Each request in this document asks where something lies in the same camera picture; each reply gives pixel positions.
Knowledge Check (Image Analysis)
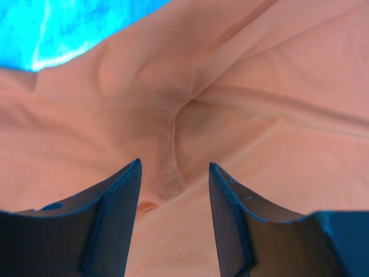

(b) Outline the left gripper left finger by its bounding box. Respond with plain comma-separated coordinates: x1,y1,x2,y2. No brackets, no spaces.
1,159,142,276

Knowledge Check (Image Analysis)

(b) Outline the orange t shirt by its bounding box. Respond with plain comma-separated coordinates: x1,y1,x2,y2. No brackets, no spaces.
1,1,368,276

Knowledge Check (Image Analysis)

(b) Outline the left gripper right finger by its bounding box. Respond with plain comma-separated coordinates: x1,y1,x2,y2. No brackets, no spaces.
209,163,368,276

